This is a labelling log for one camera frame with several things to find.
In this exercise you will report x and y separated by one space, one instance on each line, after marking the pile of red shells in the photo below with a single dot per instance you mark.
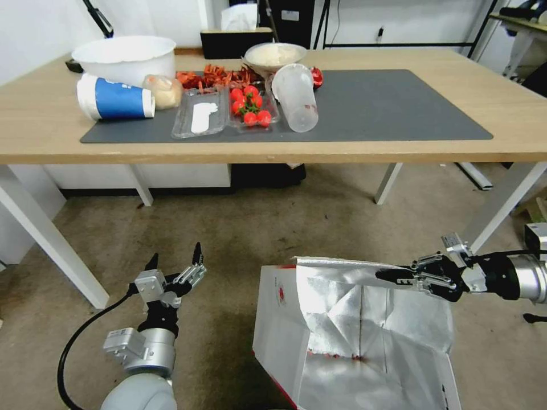
213 77

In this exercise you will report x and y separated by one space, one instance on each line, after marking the empty clear plastic clamshell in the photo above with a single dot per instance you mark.
198 115

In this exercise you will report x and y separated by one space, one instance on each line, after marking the metal bowl with rice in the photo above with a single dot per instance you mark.
275 55

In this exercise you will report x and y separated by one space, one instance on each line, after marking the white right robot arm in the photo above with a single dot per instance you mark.
532 277

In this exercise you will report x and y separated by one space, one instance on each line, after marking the small black object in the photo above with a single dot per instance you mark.
72 65

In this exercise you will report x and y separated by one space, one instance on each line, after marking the background wooden table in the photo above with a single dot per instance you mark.
519 21

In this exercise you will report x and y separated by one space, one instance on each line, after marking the black and white box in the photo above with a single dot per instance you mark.
537 237

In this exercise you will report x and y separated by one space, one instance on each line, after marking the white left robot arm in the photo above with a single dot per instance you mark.
141 384

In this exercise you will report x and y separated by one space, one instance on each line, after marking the black stand pole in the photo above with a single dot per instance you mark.
100 19

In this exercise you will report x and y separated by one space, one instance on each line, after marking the red cherry tomato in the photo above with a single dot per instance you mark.
251 90
264 118
257 101
250 118
237 108
236 95

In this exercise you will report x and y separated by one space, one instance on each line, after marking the dark grey table mat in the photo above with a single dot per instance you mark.
384 106

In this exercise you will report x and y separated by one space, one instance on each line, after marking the black metal frame rack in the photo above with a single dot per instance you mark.
406 44

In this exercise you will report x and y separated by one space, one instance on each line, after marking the black tissue box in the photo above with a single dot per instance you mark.
226 45

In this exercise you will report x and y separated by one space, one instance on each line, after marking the black floor object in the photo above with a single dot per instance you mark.
536 318

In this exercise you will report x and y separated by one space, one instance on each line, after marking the silver floor bar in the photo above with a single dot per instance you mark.
476 177

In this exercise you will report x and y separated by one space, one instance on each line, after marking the blue and white paper cup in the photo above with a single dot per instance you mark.
117 100

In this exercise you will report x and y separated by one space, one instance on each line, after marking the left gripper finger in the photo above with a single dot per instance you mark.
193 273
152 265

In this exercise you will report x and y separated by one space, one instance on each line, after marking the plastic bag with beige food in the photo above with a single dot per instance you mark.
164 94

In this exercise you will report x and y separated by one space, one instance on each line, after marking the red crumpled wrapper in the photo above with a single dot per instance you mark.
317 77

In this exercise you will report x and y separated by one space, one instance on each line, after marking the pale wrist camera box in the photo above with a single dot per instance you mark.
457 250
150 288

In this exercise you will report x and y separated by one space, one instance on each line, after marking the white low cabinet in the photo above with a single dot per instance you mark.
171 175

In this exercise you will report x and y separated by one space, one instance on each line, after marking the clear plastic drinking cup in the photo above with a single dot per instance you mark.
297 102

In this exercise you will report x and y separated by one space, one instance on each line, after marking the white foil-lined delivery bag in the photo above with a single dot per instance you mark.
342 307

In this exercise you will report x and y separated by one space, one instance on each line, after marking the large white bowl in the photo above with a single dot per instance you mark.
128 60

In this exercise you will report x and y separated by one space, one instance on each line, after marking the black cabinet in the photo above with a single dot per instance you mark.
290 21

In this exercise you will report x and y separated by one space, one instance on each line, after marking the wooden table with white legs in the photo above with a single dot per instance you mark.
128 153

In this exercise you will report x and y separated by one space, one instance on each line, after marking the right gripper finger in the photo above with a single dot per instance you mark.
427 285
397 274

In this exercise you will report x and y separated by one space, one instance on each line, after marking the black box under table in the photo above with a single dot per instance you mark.
269 177

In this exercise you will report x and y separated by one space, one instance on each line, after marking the clear plastic tomato tray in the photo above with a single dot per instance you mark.
273 121

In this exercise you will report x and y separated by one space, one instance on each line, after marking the white tissue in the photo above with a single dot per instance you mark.
237 19

